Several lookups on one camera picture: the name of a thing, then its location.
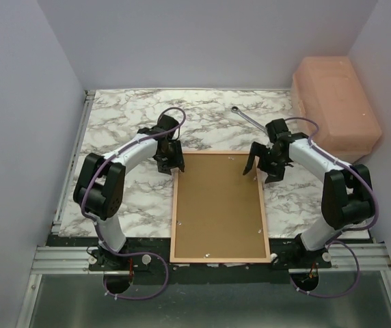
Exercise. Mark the translucent orange plastic box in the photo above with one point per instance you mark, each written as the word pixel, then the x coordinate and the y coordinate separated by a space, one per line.
pixel 327 91

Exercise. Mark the silver ratchet wrench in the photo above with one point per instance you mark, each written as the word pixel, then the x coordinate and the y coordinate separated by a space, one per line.
pixel 259 126

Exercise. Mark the brown backing board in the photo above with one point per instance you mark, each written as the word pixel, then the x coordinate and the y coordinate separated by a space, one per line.
pixel 219 205

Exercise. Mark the pink photo frame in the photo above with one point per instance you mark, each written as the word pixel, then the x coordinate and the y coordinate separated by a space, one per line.
pixel 173 218

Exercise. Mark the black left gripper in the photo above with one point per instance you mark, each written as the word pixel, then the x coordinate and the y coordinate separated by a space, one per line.
pixel 166 167

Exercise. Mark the aluminium extrusion rail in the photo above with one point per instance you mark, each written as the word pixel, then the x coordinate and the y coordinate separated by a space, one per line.
pixel 60 261

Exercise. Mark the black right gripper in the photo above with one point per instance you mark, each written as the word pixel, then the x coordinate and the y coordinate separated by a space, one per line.
pixel 275 173

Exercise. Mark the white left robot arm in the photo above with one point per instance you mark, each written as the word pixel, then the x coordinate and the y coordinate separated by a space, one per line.
pixel 100 185

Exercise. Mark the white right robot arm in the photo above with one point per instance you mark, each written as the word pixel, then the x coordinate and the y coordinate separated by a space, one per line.
pixel 348 199

